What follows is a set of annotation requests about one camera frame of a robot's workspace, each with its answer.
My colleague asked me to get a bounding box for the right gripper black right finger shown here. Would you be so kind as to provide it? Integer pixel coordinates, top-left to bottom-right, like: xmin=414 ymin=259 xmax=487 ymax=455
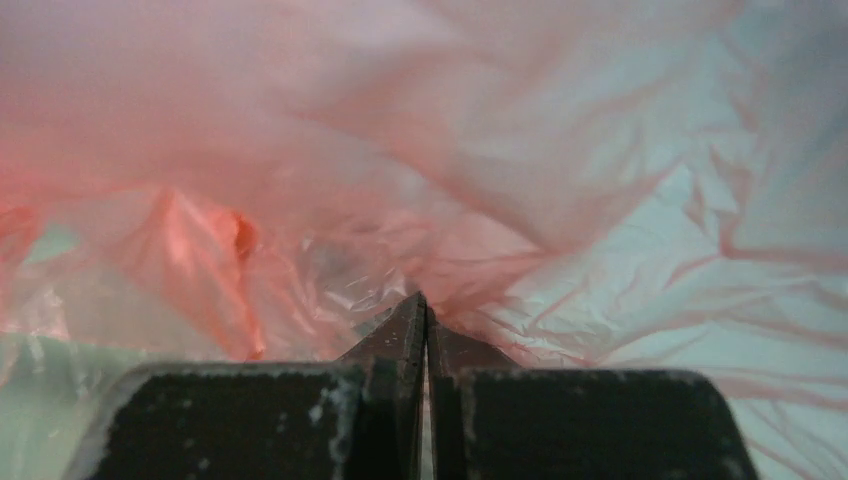
xmin=426 ymin=313 xmax=758 ymax=479

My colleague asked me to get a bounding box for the red translucent trash bag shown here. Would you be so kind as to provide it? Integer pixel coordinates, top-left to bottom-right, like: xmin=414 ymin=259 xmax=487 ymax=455
xmin=1 ymin=1 xmax=847 ymax=479

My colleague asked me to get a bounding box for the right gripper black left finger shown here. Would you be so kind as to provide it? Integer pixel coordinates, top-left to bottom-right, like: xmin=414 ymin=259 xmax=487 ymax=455
xmin=65 ymin=294 xmax=427 ymax=479

